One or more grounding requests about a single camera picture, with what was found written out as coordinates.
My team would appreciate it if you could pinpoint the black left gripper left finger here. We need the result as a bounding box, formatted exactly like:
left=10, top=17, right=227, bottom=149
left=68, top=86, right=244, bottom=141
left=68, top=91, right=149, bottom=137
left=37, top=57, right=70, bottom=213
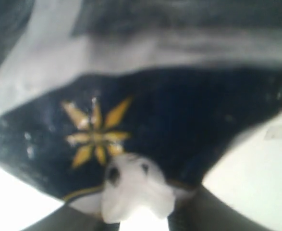
left=23, top=205, right=119, bottom=231

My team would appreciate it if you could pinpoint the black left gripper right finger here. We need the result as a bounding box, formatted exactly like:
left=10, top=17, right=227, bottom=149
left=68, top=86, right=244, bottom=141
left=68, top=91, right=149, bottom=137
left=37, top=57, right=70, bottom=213
left=168, top=185, right=282, bottom=231

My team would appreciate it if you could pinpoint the spaghetti pasta package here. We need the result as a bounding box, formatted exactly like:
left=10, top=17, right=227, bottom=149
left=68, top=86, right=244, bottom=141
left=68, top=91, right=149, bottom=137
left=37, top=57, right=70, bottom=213
left=0, top=0, right=282, bottom=231

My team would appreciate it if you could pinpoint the small white paper scrap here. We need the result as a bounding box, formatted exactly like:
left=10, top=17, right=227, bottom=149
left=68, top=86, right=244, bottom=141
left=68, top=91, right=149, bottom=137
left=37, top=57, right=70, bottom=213
left=101, top=153, right=175, bottom=223

